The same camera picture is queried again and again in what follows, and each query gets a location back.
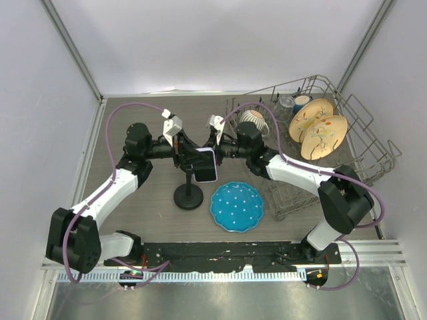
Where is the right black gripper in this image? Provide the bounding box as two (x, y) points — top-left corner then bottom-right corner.
(201, 132), (250, 167)

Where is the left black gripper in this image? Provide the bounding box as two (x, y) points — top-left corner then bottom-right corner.
(143, 128), (207, 168)

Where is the smartphone with lilac case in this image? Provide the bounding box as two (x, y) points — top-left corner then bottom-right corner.
(192, 147), (218, 183)

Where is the black phone stand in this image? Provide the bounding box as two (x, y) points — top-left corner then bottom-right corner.
(173, 165), (203, 211)

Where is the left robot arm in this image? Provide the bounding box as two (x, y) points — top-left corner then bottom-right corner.
(46, 123), (202, 274)

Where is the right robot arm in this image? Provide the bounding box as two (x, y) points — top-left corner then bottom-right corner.
(209, 122), (374, 263)

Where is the striped white mug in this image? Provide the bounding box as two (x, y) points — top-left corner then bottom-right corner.
(240, 109), (270, 137)

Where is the blue polka dot plate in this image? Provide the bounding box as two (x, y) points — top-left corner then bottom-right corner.
(209, 181), (264, 233)

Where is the clear drinking glass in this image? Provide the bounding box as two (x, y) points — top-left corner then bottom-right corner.
(273, 95), (296, 123)

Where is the blue ceramic cup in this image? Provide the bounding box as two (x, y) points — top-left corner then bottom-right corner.
(293, 95), (312, 114)

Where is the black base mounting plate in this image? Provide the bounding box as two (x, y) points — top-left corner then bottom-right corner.
(122, 241), (342, 273)

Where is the rear tan decorated plate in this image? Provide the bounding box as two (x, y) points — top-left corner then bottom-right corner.
(289, 99), (334, 143)

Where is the tan decorated plate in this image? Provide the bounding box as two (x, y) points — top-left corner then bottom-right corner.
(289, 99), (334, 143)
(300, 115), (348, 161)

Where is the front tan decorated plate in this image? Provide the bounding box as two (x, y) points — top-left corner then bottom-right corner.
(300, 115), (348, 161)

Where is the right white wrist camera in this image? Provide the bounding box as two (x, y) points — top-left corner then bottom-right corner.
(207, 115), (225, 145)

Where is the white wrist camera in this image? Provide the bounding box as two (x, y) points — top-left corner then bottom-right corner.
(161, 109), (182, 147)
(207, 115), (225, 145)

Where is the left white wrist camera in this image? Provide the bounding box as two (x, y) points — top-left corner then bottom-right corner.
(161, 109), (182, 147)

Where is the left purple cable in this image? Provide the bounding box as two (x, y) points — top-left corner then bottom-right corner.
(65, 102), (173, 285)

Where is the grey wire dish rack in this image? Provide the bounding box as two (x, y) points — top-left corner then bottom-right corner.
(225, 74), (403, 221)

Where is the white slotted cable duct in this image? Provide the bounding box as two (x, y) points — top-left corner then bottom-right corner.
(58, 269), (307, 283)

